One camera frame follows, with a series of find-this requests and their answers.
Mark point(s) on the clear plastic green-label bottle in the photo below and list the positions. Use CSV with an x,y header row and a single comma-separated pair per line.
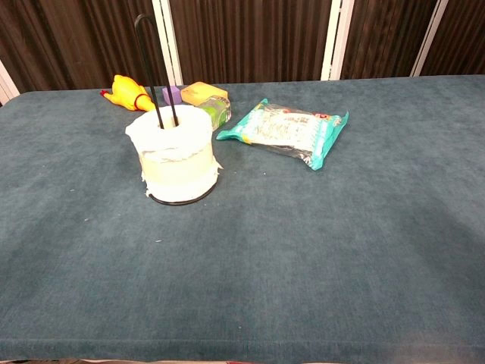
x,y
218,108

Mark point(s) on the white folding screen frame post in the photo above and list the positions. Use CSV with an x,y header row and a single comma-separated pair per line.
x,y
7,85
428,38
335,38
168,41

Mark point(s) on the white paper towel roll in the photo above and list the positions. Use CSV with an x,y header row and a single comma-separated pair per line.
x,y
174,159

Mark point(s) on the orange rectangular block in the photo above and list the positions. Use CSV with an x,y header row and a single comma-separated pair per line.
x,y
202,93

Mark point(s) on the yellow rubber chicken toy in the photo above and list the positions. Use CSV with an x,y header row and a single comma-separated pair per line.
x,y
127,93

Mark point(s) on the teal plastic snack package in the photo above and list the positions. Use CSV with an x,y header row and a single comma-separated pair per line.
x,y
286,130

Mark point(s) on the purple cube block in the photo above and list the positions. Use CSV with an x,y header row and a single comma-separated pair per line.
x,y
172,93

